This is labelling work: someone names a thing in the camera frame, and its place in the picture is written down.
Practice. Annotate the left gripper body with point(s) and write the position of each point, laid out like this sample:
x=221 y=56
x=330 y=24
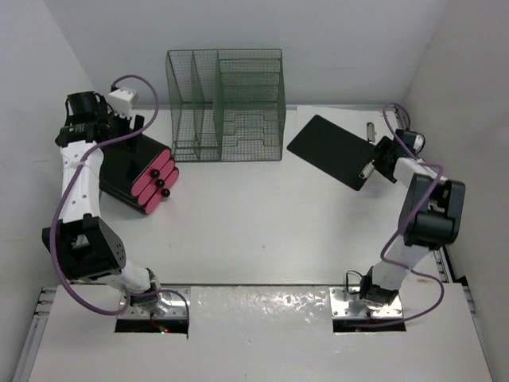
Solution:
x=114 y=125

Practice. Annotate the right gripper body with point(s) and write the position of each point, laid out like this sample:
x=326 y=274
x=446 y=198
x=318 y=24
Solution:
x=383 y=147

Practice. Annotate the black clipboard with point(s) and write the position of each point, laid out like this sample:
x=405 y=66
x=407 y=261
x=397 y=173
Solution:
x=333 y=150

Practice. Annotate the white paper sheet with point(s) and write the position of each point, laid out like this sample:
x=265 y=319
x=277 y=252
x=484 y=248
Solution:
x=354 y=121

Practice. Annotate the black pink drawer unit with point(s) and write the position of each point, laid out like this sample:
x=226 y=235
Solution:
x=138 y=172

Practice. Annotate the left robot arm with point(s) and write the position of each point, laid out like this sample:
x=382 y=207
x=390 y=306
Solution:
x=83 y=247

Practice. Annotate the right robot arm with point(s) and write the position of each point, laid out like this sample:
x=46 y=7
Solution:
x=430 y=217

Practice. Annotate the small metal binder clip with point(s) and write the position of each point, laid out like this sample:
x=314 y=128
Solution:
x=371 y=133

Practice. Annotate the white front cover board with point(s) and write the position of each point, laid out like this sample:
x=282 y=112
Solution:
x=261 y=334

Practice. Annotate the aluminium table edge rail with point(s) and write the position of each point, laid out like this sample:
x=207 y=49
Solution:
x=118 y=124

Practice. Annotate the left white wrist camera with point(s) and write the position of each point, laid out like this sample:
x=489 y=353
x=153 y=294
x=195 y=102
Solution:
x=122 y=100

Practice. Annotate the green wire mesh organizer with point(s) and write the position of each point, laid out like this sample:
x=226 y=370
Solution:
x=227 y=105

